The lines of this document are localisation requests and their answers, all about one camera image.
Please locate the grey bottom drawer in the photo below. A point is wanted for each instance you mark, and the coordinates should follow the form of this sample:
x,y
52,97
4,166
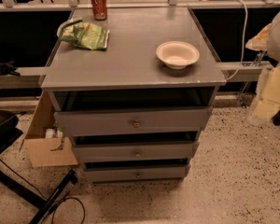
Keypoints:
x,y
136,173

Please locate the grey drawer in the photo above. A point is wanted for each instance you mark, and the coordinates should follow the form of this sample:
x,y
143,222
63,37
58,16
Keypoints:
x,y
136,173
135,151
109,122

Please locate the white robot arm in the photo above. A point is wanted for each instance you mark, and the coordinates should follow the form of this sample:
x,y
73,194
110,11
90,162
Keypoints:
x,y
267,102

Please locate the grey drawer cabinet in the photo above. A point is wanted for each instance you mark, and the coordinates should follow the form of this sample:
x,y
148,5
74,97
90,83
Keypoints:
x,y
129,75

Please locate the grey top drawer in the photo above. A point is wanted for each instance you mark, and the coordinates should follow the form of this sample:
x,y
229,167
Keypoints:
x,y
109,122

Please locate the grey middle drawer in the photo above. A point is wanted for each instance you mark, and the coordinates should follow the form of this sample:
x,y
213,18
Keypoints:
x,y
135,151

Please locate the white paper bowl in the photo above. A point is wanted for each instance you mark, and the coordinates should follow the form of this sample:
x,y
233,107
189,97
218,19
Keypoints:
x,y
177,54

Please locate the green chip bag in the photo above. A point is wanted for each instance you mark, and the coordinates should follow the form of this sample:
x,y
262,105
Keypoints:
x,y
85,35

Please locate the cardboard box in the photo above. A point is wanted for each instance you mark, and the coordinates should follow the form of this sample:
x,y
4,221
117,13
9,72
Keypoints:
x,y
47,147

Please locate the red soda can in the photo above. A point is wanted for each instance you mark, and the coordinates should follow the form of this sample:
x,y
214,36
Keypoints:
x,y
99,9

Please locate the black chair base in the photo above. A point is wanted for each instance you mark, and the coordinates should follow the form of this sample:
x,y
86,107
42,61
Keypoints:
x,y
42,181

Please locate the grey metal rail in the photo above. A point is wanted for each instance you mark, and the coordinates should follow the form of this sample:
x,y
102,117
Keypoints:
x,y
243,72

